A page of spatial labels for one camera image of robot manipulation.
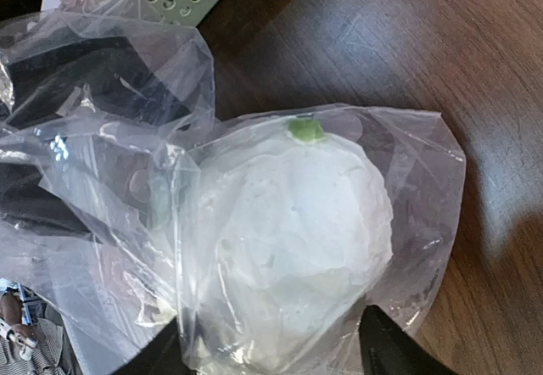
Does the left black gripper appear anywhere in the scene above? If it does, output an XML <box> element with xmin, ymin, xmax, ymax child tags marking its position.
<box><xmin>1</xmin><ymin>22</ymin><xmax>199</xmax><ymax>243</ymax></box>

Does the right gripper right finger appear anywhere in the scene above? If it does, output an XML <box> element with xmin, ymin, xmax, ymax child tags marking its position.
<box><xmin>358</xmin><ymin>305</ymin><xmax>450</xmax><ymax>375</ymax></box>

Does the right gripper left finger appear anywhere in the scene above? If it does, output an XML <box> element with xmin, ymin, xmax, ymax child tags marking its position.
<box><xmin>114</xmin><ymin>319</ymin><xmax>182</xmax><ymax>375</ymax></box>

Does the pale green fake cabbage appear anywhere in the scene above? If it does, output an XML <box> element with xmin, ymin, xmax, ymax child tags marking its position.
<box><xmin>197</xmin><ymin>117</ymin><xmax>393</xmax><ymax>350</ymax></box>

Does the clear zip top bag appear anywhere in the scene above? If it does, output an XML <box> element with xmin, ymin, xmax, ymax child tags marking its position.
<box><xmin>1</xmin><ymin>0</ymin><xmax>466</xmax><ymax>374</ymax></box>

